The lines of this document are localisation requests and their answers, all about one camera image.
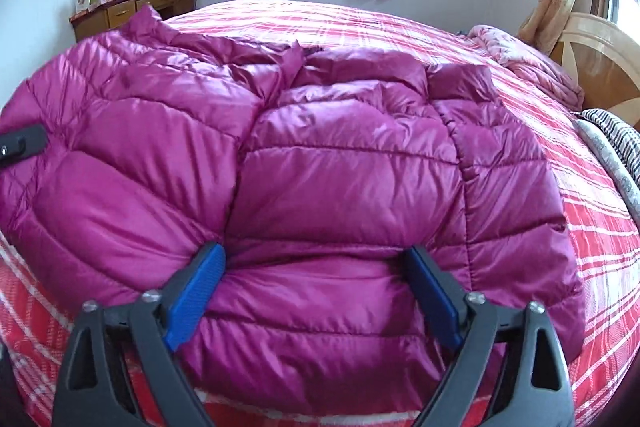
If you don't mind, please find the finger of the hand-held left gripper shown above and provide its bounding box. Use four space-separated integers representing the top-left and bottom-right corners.
0 124 49 166

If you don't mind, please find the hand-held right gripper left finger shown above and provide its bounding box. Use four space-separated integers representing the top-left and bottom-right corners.
52 241 227 427

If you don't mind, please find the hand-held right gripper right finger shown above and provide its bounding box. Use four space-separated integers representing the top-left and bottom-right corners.
402 246 576 427

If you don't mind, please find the magenta puffer jacket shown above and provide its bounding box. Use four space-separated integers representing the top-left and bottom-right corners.
0 4 587 413

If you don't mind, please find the wooden desk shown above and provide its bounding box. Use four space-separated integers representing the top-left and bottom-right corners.
70 0 197 42

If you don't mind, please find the red plaid bed sheet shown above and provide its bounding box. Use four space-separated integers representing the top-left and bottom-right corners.
0 0 640 427

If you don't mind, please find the grey floral cloth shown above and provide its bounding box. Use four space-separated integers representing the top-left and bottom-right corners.
575 119 640 214

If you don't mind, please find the pink floral quilt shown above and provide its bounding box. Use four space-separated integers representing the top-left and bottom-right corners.
467 24 586 110

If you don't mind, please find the cream headboard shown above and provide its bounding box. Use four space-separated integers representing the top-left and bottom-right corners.
550 12 640 128

